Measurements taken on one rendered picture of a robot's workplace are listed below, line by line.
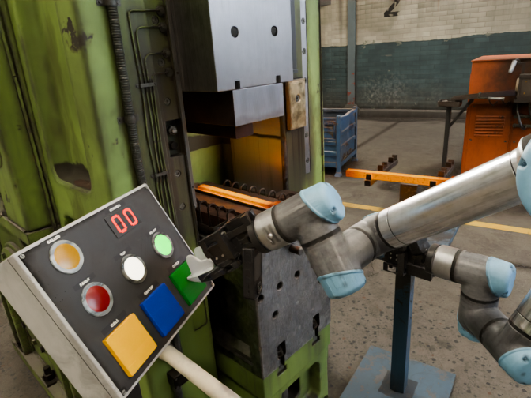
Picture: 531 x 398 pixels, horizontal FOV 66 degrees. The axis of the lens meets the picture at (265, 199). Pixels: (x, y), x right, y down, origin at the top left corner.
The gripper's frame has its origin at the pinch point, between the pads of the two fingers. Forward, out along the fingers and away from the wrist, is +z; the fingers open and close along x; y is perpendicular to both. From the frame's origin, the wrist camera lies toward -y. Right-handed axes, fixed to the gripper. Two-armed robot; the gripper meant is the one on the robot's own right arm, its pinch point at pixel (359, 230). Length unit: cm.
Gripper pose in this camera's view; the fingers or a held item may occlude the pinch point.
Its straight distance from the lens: 108.9
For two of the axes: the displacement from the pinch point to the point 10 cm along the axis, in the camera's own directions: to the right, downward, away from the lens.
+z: -7.3, -1.9, 6.6
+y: 0.6, 9.4, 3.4
